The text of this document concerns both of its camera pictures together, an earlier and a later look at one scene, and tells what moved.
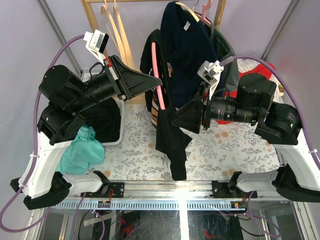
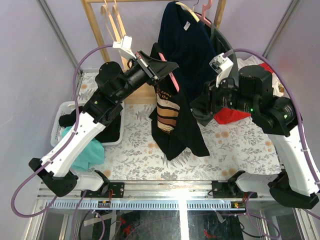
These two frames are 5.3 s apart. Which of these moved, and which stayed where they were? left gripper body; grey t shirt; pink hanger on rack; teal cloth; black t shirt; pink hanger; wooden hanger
Moved: black t shirt; left gripper body; pink hanger
Stayed: teal cloth; wooden hanger; grey t shirt; pink hanger on rack
